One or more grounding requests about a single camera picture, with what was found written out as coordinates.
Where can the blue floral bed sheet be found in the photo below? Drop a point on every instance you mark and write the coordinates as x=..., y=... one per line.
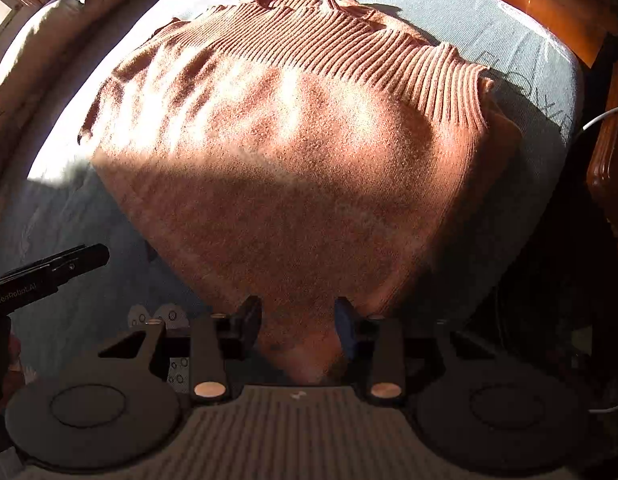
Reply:
x=64, y=260

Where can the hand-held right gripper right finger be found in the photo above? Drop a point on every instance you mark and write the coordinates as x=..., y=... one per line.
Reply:
x=346, y=330

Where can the orange knit sweater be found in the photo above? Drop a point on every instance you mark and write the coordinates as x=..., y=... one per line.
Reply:
x=289, y=160

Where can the window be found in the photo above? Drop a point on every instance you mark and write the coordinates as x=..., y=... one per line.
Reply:
x=1, y=17

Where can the person's left hand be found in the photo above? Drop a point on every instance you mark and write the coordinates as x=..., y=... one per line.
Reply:
x=14, y=370

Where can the pink floral quilt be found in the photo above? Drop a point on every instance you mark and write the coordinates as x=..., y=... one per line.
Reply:
x=34, y=60

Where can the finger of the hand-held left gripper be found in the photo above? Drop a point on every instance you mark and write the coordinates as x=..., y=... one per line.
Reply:
x=84, y=257

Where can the dark wooden nightstand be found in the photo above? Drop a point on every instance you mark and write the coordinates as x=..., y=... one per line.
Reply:
x=609, y=160

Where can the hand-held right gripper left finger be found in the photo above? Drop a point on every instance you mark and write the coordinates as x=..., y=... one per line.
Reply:
x=249, y=327

